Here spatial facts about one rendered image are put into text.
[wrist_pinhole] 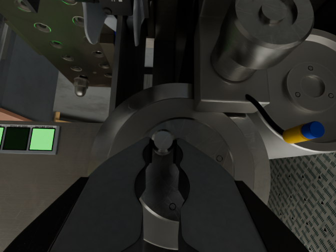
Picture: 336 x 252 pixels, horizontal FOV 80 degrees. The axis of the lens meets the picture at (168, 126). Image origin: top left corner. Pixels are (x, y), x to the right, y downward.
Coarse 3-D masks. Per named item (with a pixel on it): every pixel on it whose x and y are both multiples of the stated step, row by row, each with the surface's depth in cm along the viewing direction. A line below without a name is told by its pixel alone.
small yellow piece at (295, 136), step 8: (248, 96) 14; (256, 104) 13; (264, 112) 13; (272, 120) 13; (280, 128) 12; (288, 128) 12; (296, 128) 11; (304, 128) 10; (312, 128) 10; (320, 128) 10; (288, 136) 11; (296, 136) 11; (304, 136) 10; (312, 136) 10; (320, 136) 10
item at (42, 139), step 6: (36, 132) 48; (42, 132) 48; (48, 132) 48; (36, 138) 48; (42, 138) 48; (48, 138) 48; (30, 144) 48; (36, 144) 48; (42, 144) 48; (48, 144) 48
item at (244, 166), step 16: (144, 112) 16; (160, 112) 16; (176, 112) 16; (192, 112) 17; (208, 112) 17; (128, 128) 16; (144, 128) 16; (224, 128) 16; (112, 144) 16; (128, 144) 16; (240, 144) 16; (240, 160) 16; (240, 176) 16; (144, 208) 15; (144, 224) 15; (160, 224) 15; (176, 224) 15; (160, 240) 14; (176, 240) 14
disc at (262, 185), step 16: (144, 96) 17; (160, 96) 17; (176, 96) 18; (192, 96) 18; (112, 112) 17; (128, 112) 17; (224, 112) 17; (112, 128) 17; (240, 128) 17; (256, 128) 17; (96, 144) 16; (256, 144) 17; (96, 160) 16; (256, 160) 17; (256, 176) 16; (256, 192) 16; (144, 240) 15
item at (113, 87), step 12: (120, 24) 20; (120, 36) 19; (132, 36) 27; (120, 48) 20; (132, 48) 27; (120, 60) 20; (132, 60) 27; (120, 72) 20; (132, 72) 28; (120, 84) 20; (132, 84) 28; (120, 96) 20
